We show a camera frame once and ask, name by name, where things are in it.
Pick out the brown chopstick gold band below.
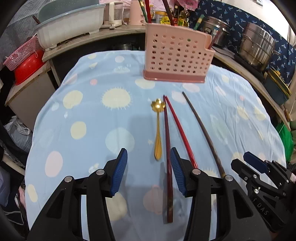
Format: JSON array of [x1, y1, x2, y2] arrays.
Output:
[[182, 91, 226, 178]]

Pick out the bright red chopstick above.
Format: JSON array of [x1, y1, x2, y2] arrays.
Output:
[[165, 96, 198, 169]]

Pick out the dark maroon chopstick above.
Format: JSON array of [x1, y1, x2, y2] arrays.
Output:
[[163, 95, 173, 223]]

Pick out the gold flower spoon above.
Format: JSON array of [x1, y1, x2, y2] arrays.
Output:
[[151, 98, 166, 161]]

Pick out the dark red long chopstick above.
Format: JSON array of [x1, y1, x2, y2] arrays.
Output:
[[208, 28, 222, 50]]

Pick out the green plastic bag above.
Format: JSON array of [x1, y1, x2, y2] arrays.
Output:
[[276, 122, 295, 165]]

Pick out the stacked yellow green bowls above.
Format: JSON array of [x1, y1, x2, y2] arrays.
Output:
[[263, 67, 292, 105]]

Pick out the black induction cooktop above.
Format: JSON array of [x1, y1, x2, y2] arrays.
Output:
[[234, 54, 264, 82]]

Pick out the blue patterned table cloth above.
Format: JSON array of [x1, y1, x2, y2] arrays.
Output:
[[25, 51, 285, 240]]

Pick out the large steel steamer pot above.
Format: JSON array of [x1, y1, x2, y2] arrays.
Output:
[[238, 22, 280, 72]]

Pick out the pink perforated utensil basket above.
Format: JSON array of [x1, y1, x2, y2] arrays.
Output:
[[143, 24, 215, 83]]

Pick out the steel rice cooker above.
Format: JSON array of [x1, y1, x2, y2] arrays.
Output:
[[201, 16, 230, 48]]

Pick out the red plastic basin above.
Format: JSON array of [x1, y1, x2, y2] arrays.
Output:
[[14, 49, 45, 85]]

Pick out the cooking oil bottle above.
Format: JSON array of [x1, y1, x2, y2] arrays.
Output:
[[178, 8, 190, 28]]

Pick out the dark soy sauce bottle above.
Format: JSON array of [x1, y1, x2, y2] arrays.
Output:
[[173, 5, 179, 26]]

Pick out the pink plastic basket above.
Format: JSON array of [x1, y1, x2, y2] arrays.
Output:
[[3, 36, 41, 71]]

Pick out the yellow seasoning tin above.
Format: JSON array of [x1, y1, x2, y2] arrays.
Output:
[[155, 11, 171, 25]]

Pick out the pink electric kettle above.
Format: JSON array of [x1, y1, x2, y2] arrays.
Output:
[[128, 0, 145, 26]]

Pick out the teal white dish rack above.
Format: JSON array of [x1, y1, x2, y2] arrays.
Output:
[[36, 1, 105, 49]]

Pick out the navy patterned wall cloth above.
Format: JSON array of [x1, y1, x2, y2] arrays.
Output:
[[196, 0, 296, 84]]

